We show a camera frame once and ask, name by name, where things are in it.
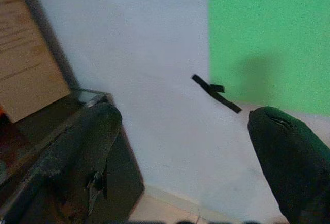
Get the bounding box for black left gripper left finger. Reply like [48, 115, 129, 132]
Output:
[32, 102, 123, 224]

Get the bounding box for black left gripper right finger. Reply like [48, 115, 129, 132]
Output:
[247, 106, 330, 224]

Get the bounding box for black glass table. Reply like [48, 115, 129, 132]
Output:
[0, 87, 145, 224]

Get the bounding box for tall brown cardboard box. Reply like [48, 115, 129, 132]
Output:
[0, 0, 72, 123]

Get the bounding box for black tape cross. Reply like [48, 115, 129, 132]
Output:
[192, 74, 243, 114]

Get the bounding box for green wall panel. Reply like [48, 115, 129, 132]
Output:
[207, 0, 330, 118]

